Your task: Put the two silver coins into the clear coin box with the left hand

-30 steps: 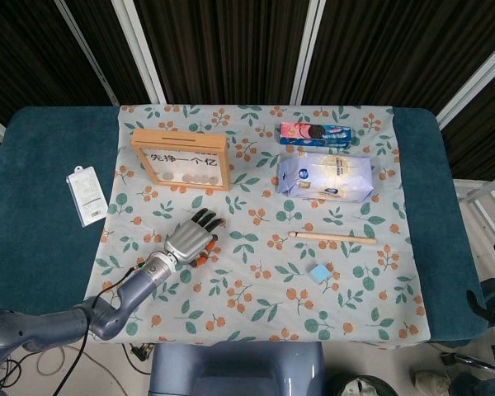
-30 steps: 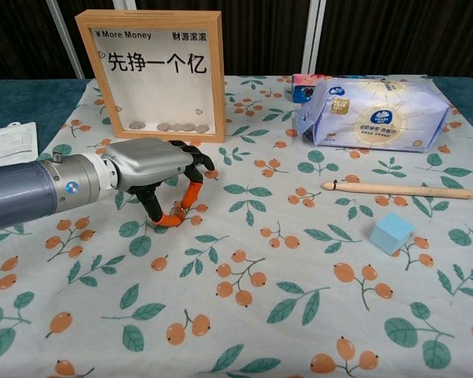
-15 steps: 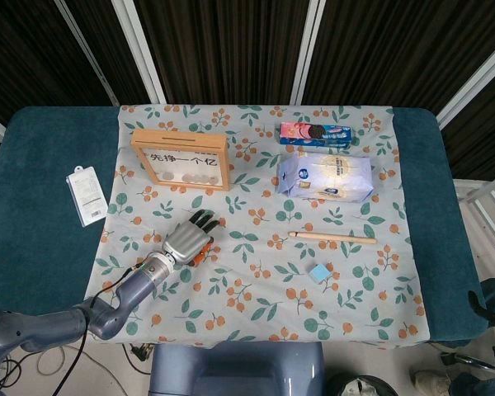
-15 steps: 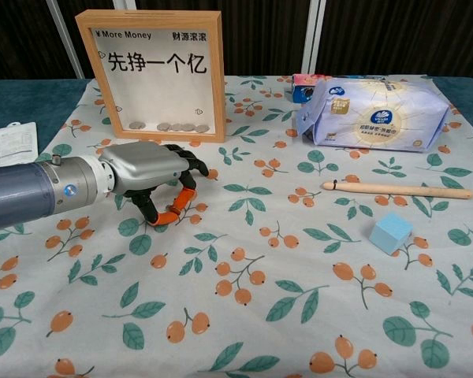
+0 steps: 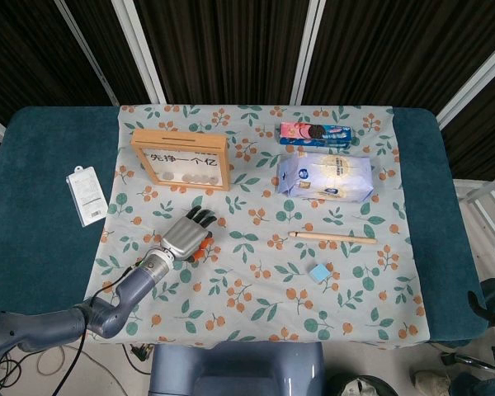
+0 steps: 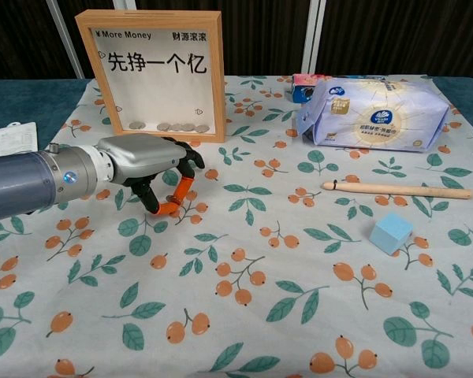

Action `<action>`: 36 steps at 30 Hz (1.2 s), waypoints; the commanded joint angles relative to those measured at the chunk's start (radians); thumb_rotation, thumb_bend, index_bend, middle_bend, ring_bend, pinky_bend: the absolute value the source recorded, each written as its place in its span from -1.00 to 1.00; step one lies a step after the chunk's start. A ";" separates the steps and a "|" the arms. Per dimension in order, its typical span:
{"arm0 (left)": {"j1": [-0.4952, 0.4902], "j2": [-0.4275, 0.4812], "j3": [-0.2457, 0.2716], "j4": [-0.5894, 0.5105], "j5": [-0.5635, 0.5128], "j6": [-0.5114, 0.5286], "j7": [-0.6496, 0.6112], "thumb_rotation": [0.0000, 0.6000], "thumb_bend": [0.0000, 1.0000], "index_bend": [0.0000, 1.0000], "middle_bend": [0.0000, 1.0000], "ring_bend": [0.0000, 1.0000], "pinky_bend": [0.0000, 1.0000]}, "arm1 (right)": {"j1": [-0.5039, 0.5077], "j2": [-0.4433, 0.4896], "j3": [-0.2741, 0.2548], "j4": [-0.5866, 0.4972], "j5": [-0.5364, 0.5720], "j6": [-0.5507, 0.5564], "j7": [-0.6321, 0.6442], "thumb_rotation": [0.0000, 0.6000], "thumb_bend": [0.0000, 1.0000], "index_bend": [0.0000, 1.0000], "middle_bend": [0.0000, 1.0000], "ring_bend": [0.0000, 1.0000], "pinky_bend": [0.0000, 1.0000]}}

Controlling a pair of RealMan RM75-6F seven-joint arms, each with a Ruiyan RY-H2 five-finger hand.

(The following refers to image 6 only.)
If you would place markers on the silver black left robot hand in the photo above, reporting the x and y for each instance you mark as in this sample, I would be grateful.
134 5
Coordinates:
146 157

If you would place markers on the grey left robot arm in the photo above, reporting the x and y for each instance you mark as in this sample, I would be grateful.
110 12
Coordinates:
23 181

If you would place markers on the white plastic package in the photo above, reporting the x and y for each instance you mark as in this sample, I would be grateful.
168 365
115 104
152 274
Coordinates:
12 138

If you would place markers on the floral orange berry tablecloth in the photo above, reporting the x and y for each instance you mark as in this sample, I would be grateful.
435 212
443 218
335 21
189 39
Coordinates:
236 275

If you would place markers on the pink blue cookie box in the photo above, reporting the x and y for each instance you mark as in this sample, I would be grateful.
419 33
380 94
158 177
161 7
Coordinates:
301 88

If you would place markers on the lavender tissue pack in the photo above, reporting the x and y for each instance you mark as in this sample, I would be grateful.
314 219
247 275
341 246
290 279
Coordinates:
378 118

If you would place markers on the light blue cube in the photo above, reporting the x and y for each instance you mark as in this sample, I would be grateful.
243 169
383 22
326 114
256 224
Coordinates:
388 233

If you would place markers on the wooden crochet hook stick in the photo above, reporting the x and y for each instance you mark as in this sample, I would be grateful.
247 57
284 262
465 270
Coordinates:
398 190

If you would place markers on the wooden frame money box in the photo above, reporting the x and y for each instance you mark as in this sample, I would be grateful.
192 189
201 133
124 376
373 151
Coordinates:
86 78

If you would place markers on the white frame post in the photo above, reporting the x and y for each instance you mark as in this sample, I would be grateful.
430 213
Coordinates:
65 35
313 39

